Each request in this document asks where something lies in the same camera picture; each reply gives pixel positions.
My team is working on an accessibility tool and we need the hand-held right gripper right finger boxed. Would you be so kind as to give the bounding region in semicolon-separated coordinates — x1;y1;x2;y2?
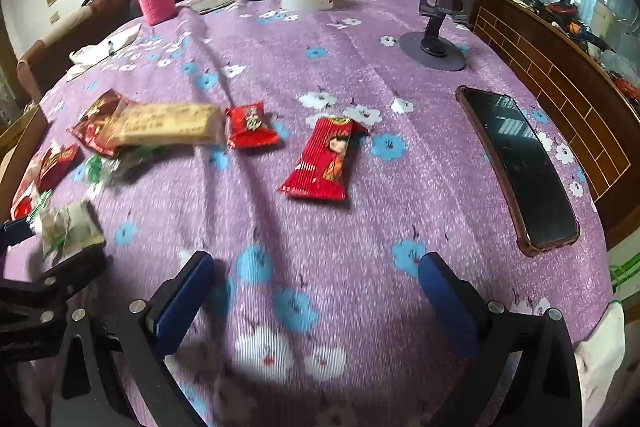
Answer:
417;252;583;427

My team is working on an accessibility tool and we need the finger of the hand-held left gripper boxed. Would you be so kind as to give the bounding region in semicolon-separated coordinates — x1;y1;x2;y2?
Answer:
0;218;41;250
0;249;108;364

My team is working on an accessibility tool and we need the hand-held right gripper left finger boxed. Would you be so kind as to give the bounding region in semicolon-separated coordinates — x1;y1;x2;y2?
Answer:
50;251;216;427

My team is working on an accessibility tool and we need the red white snack packet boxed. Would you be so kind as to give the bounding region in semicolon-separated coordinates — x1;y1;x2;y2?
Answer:
10;152;51;220

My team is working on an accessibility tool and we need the cardboard box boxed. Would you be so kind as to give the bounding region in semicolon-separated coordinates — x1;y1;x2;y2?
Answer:
0;104;48;208

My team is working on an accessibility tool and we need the dark red foil snack packet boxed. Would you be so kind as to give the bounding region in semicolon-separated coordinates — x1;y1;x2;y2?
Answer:
67;89;131;156

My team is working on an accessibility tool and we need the beige snack packet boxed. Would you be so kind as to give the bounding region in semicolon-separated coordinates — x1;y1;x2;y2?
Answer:
107;103;226;148

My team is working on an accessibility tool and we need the long red snack packet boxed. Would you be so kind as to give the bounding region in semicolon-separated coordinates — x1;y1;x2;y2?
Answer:
277;117;368;202

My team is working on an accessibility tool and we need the small red snack packet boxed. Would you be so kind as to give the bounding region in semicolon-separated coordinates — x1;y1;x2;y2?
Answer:
225;103;278;150

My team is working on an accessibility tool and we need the black smartphone in brown case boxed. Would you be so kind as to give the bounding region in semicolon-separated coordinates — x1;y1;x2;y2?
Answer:
455;86;581;257

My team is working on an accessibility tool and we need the white cloth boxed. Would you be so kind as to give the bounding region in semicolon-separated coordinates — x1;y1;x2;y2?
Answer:
575;302;626;413

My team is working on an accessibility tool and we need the white crumpled paper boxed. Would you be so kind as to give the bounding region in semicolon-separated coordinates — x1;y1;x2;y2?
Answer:
67;24;143;80

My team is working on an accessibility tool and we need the brown armchair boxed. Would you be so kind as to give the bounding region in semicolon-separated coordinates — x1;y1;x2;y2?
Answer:
17;0;136;102

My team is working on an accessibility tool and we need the purple floral tablecloth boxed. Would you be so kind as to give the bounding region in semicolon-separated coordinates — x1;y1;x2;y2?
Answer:
15;0;621;427

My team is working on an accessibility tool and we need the wooden partition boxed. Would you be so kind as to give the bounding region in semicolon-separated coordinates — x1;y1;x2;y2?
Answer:
457;0;640;248

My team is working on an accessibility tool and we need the thin booklet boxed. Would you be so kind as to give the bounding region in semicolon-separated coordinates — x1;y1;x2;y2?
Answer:
190;0;236;15

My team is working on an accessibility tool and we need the pile of orange black tools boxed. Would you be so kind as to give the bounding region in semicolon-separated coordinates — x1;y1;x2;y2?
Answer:
525;0;640;58

